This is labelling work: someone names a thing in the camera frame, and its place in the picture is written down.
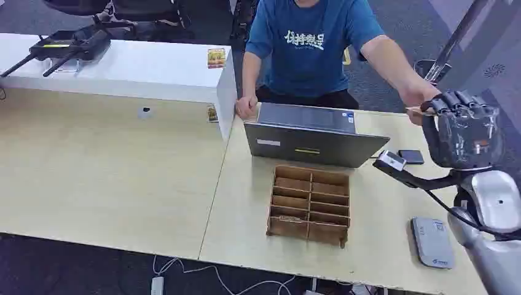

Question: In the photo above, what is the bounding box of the grey laptop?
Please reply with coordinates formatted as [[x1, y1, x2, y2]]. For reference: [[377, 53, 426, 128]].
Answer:
[[243, 102, 391, 169]]

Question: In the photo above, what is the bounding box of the white cable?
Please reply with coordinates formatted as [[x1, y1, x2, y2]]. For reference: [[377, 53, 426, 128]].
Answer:
[[152, 255, 297, 295]]

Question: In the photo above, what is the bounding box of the flat grey box device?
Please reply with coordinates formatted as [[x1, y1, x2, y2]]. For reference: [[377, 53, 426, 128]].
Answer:
[[410, 216, 455, 270]]

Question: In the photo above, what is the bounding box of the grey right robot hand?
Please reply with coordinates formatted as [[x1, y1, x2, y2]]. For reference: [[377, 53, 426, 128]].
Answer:
[[420, 89, 506, 170]]

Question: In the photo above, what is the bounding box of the playing card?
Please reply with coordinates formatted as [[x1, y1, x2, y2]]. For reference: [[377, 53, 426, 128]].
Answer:
[[405, 106, 436, 117]]

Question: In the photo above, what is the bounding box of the black office chair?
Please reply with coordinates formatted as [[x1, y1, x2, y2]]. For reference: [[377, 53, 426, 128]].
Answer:
[[111, 0, 194, 42]]

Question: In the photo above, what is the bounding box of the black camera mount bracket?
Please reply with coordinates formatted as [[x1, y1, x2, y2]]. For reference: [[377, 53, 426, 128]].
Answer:
[[372, 159, 465, 191]]

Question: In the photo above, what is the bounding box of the white desk riser shelf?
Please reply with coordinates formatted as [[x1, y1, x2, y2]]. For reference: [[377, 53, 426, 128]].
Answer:
[[0, 33, 238, 142]]

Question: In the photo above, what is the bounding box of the person's right hand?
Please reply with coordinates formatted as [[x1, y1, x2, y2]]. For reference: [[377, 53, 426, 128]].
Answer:
[[235, 94, 260, 121]]

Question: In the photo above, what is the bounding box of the person's left hand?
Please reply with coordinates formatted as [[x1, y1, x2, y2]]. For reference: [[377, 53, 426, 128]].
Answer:
[[398, 83, 442, 126]]

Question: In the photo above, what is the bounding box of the person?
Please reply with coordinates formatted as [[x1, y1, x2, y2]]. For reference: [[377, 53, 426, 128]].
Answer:
[[235, 0, 442, 126]]

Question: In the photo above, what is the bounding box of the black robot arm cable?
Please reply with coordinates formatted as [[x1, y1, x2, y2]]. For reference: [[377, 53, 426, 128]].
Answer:
[[424, 189, 521, 242]]

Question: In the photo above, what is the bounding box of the wooden compartment box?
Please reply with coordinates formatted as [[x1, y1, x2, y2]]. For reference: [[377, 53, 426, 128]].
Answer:
[[266, 165, 351, 249]]

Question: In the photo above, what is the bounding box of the black smartphone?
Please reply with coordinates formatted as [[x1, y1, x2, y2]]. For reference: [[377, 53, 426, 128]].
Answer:
[[398, 149, 425, 165]]

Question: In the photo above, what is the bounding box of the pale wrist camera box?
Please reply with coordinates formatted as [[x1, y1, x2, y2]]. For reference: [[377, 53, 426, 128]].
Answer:
[[377, 149, 408, 172]]

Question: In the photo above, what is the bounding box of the metal stand pole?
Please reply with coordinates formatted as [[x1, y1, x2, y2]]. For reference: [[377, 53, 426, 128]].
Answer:
[[413, 0, 490, 86]]

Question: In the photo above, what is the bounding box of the black remote controller with antennas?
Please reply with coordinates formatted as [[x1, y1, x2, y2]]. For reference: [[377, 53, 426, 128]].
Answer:
[[0, 24, 112, 79]]

